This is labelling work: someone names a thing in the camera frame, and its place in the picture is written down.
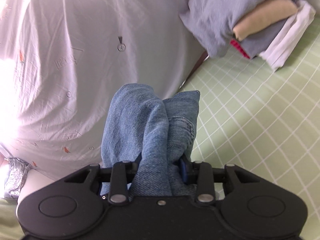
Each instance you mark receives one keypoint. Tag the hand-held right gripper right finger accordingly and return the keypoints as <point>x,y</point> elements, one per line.
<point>184,173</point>

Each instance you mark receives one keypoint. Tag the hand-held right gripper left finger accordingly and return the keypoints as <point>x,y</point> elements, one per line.
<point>120,175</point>

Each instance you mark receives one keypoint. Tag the blue denim jeans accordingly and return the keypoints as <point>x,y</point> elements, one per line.
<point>132,130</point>

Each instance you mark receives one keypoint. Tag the green checked mat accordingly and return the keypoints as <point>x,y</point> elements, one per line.
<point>250,130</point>

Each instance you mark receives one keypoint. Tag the crumpled silver foil bag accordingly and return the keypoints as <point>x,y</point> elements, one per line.
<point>16,180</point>

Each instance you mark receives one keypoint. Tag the white carrot printed cloth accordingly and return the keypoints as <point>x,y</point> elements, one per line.
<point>75,55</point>

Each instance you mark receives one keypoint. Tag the red knitted garment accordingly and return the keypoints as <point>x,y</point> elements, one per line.
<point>241,50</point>

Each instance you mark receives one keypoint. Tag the grey folded garment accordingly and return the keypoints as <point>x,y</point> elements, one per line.
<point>260,42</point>

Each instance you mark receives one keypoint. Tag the white folded garment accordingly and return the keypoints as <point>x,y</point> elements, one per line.
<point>287,45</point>

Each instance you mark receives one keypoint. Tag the light grey folded sweater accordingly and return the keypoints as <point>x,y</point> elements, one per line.
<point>220,10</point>

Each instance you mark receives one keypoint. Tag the beige folded garment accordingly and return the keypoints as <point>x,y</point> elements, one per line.
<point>262,17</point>

